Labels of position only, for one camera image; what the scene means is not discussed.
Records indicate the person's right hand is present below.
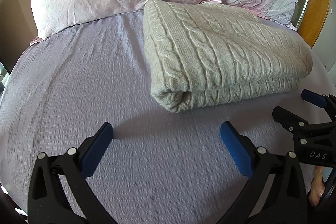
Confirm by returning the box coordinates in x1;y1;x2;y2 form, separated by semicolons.
309;166;325;207

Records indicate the lavender textured bed sheet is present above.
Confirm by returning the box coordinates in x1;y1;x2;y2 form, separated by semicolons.
1;11;329;223

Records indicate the beige cable-knit sweater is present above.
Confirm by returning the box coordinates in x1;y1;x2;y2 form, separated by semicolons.
143;0;313;113

